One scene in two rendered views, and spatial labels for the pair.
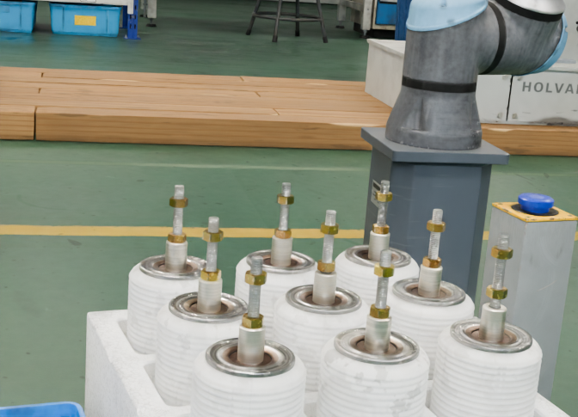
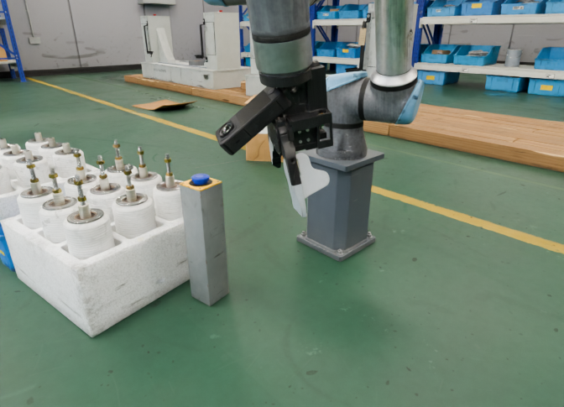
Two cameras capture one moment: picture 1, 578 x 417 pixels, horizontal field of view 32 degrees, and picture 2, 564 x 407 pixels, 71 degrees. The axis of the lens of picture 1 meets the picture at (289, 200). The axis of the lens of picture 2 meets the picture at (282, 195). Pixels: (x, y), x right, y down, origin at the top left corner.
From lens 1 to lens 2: 140 cm
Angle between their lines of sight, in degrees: 56
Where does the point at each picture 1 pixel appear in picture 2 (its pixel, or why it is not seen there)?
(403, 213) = not seen: hidden behind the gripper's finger
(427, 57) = not seen: hidden behind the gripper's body
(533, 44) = (383, 105)
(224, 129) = (470, 144)
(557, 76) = not seen: outside the picture
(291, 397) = (25, 206)
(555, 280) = (196, 218)
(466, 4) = (335, 79)
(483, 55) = (349, 108)
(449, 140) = (324, 152)
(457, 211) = (327, 190)
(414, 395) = (46, 221)
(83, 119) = (407, 130)
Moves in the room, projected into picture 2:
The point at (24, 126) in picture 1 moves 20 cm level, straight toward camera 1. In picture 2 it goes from (384, 129) to (368, 135)
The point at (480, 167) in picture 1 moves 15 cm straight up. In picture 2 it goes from (336, 169) to (339, 116)
